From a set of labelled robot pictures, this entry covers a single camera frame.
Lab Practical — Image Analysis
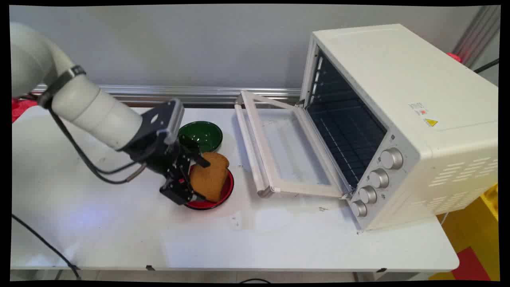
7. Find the wire oven rack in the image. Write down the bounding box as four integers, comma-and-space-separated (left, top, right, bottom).
309, 100, 387, 188

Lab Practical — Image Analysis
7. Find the brown toast slice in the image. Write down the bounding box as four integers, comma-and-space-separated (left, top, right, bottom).
189, 151, 230, 203

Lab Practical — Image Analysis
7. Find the aluminium frame post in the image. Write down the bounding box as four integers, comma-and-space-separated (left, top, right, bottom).
452, 5, 500, 68

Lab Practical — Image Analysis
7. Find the red cloth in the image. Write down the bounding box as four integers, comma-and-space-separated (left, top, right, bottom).
12, 98, 38, 123

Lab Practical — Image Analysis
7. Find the cream glass oven door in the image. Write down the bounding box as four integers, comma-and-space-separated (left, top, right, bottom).
234, 90, 353, 199

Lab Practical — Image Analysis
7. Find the black hanging cable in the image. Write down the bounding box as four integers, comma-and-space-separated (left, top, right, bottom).
11, 214, 82, 280

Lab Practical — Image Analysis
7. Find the green bowl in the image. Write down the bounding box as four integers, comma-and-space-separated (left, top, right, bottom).
178, 121, 223, 153

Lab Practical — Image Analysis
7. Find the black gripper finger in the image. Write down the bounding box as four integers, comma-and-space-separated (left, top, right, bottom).
160, 159, 206, 206
178, 135, 211, 168

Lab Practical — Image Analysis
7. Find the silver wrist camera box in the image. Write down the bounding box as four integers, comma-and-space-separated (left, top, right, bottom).
165, 100, 185, 145

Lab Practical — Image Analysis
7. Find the large silver oven knob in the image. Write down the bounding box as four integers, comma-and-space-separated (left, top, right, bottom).
380, 147, 404, 170

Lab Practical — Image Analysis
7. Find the red plate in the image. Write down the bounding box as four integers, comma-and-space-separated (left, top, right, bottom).
184, 163, 234, 210

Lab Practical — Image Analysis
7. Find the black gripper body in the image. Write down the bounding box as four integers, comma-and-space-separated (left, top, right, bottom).
119, 132, 192, 177

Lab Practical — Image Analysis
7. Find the cream toaster oven body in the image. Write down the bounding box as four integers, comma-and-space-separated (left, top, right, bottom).
299, 23, 499, 231

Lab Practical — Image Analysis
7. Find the aluminium wall rail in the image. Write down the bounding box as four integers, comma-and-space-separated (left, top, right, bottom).
32, 85, 302, 106

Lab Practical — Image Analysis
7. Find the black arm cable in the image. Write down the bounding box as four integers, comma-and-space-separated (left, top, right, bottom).
38, 66, 148, 185

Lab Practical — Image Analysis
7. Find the white label sticker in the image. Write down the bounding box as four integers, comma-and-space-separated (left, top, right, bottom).
408, 102, 429, 116

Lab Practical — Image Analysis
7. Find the red foam mat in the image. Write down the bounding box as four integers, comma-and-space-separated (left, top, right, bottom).
452, 246, 491, 281

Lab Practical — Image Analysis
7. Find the black camera mounting bracket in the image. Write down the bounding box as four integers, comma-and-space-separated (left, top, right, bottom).
139, 100, 176, 138

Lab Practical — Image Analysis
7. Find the yellow foam mat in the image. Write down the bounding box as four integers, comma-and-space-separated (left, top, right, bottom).
428, 183, 500, 281

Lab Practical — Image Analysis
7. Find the thin black cable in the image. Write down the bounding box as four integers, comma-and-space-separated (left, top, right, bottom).
473, 59, 500, 74

